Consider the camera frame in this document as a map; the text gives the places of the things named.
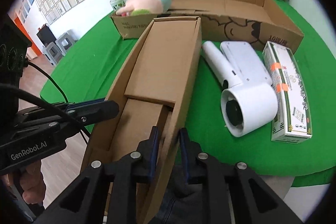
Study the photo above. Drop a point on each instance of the person's left hand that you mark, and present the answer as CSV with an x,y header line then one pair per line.
x,y
32,183

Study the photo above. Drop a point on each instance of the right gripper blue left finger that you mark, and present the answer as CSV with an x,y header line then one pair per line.
x,y
105,193

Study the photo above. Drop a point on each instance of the white hair dryer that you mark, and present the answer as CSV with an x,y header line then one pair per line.
x,y
245,106

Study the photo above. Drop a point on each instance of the white plastic device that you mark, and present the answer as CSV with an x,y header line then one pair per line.
x,y
246,63

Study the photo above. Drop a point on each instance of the grey plastic stool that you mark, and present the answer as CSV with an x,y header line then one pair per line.
x,y
53,53
65,42

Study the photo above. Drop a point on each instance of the black cabinet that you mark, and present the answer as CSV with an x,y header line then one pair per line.
x,y
45,35

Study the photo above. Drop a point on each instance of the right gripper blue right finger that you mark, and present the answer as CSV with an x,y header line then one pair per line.
x,y
231,193

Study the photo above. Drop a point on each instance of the pink pig plush toy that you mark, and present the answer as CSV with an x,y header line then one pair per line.
x,y
138,7

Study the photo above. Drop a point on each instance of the green tablecloth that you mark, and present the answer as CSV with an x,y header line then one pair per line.
x,y
88,70

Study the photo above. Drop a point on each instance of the green white medicine box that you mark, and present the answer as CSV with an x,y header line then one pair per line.
x,y
292,123

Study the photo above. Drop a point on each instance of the long narrow cardboard box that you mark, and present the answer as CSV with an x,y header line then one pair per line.
x,y
153,88

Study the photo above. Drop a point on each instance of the large shallow cardboard tray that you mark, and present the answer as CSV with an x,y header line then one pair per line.
x,y
253,21

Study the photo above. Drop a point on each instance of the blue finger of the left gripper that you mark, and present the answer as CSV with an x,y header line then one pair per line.
x,y
79,106
86,111

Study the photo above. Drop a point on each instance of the patterned paper cup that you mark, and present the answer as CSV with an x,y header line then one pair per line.
x,y
117,4

